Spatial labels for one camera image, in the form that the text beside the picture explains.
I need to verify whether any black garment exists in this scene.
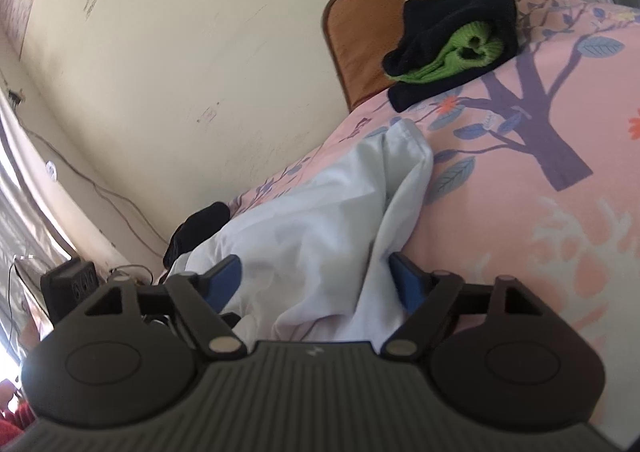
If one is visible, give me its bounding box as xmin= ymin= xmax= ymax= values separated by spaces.
xmin=162 ymin=202 xmax=232 ymax=269

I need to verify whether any grey curtain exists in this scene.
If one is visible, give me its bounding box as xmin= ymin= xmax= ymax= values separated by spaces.
xmin=0 ymin=102 xmax=81 ymax=368

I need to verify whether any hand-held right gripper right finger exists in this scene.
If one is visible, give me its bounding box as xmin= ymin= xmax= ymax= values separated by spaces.
xmin=382 ymin=252 xmax=543 ymax=363

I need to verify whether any thin wall cable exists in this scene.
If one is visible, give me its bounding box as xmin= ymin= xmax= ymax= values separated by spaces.
xmin=5 ymin=89 xmax=168 ymax=253

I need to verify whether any brown cushion mat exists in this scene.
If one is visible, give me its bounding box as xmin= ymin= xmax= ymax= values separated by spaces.
xmin=322 ymin=0 xmax=533 ymax=112

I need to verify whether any folded navy garment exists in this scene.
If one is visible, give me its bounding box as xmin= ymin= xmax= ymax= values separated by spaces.
xmin=382 ymin=0 xmax=520 ymax=113

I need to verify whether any black speaker box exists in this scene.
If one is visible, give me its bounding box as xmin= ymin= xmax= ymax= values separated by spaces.
xmin=40 ymin=258 xmax=103 ymax=325

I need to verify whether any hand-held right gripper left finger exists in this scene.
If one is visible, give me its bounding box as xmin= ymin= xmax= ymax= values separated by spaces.
xmin=82 ymin=254 xmax=248 ymax=360

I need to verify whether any pink tree-print bedsheet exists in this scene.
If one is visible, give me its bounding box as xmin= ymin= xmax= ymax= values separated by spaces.
xmin=155 ymin=0 xmax=640 ymax=448

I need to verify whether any green knit garment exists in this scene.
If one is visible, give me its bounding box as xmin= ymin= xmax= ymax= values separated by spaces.
xmin=392 ymin=20 xmax=506 ymax=83

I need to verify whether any red cloth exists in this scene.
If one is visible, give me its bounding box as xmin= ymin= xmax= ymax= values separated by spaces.
xmin=0 ymin=379 xmax=36 ymax=440

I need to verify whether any white garment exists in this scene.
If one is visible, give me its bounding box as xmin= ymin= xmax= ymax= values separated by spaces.
xmin=177 ymin=119 xmax=435 ymax=345

